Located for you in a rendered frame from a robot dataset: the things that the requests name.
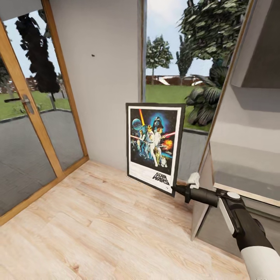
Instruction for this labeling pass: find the poster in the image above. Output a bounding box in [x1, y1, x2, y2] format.
[126, 103, 186, 198]

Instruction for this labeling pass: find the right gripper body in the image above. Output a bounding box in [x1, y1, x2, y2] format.
[185, 185, 208, 204]

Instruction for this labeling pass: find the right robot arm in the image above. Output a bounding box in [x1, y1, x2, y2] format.
[171, 173, 280, 280]

